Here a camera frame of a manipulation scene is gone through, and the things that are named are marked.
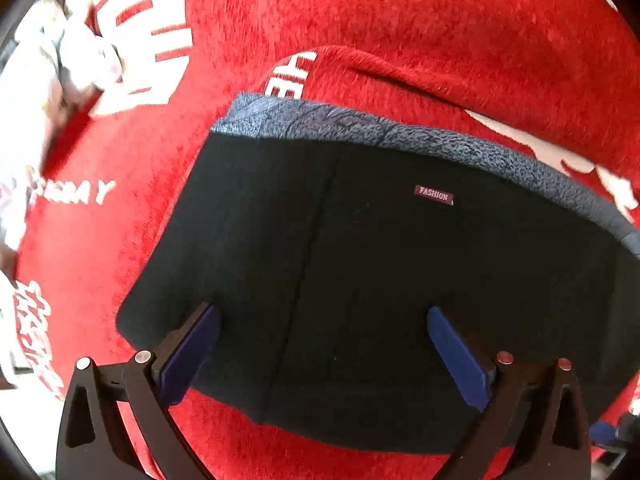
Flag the black pants with grey waistband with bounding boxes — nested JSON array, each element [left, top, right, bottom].
[[115, 92, 640, 456]]

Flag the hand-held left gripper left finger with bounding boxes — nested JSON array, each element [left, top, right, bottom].
[[56, 302, 222, 480]]

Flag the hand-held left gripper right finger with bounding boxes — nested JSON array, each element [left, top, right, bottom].
[[427, 305, 593, 480]]

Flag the white floral cloth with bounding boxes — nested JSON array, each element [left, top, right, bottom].
[[0, 0, 124, 261]]

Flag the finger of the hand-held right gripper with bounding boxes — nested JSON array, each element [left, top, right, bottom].
[[589, 410, 640, 450]]

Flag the red printed blanket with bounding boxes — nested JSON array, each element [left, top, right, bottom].
[[12, 0, 640, 480]]

